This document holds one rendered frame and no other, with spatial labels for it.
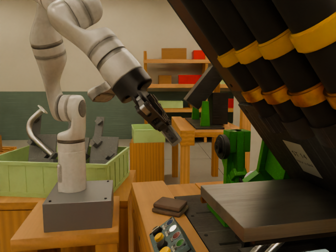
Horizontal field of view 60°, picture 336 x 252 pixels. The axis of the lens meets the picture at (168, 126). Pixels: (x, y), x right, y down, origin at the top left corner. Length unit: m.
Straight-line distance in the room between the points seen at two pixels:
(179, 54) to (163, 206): 6.36
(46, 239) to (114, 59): 0.64
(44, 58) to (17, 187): 0.79
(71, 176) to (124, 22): 6.97
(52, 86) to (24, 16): 7.50
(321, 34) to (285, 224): 0.25
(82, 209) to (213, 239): 0.42
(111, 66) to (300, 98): 0.36
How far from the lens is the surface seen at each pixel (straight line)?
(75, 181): 1.05
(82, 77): 7.86
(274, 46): 0.27
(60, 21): 0.61
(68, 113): 1.00
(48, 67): 0.95
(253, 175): 0.69
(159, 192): 1.15
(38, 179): 1.50
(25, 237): 1.03
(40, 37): 0.92
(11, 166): 1.56
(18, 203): 1.51
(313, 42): 0.23
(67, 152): 1.03
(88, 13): 0.62
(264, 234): 0.39
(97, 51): 0.57
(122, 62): 0.56
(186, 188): 1.26
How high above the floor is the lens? 1.29
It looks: 7 degrees down
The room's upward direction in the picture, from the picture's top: straight up
